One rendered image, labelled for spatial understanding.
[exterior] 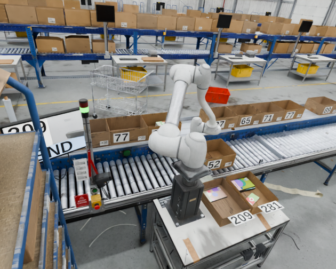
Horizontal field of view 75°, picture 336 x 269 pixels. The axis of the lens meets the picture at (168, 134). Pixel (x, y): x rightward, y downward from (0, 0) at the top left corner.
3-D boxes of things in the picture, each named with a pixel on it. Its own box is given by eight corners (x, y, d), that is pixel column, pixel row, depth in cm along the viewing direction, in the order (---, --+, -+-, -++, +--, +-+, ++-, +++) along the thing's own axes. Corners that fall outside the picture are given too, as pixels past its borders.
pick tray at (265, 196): (249, 215, 182) (253, 207, 177) (223, 183, 212) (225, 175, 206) (275, 207, 193) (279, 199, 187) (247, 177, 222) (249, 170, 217)
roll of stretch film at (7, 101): (18, 121, 409) (10, 96, 382) (12, 124, 401) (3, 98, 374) (15, 119, 413) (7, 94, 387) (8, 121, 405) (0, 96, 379)
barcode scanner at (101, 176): (113, 185, 165) (111, 175, 159) (97, 190, 162) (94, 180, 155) (112, 179, 170) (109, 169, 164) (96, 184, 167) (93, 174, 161)
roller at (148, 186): (148, 194, 199) (148, 190, 196) (134, 159, 239) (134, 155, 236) (153, 192, 201) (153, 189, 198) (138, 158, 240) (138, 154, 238)
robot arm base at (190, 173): (213, 168, 158) (215, 163, 155) (189, 179, 147) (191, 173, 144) (197, 155, 170) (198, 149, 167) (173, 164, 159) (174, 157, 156)
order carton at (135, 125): (110, 146, 225) (110, 132, 215) (106, 131, 247) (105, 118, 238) (148, 140, 239) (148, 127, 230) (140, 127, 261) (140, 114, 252)
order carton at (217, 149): (201, 173, 221) (204, 160, 212) (188, 156, 244) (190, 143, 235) (233, 166, 236) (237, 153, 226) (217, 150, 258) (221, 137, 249)
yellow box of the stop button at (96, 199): (92, 210, 167) (91, 204, 163) (91, 202, 174) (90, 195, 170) (111, 205, 172) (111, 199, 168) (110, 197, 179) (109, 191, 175)
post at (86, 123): (89, 214, 180) (74, 119, 132) (89, 210, 183) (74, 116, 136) (105, 211, 184) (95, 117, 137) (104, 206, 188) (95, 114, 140)
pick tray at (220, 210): (220, 227, 171) (222, 219, 165) (195, 191, 199) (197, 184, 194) (248, 216, 182) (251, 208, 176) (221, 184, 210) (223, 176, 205)
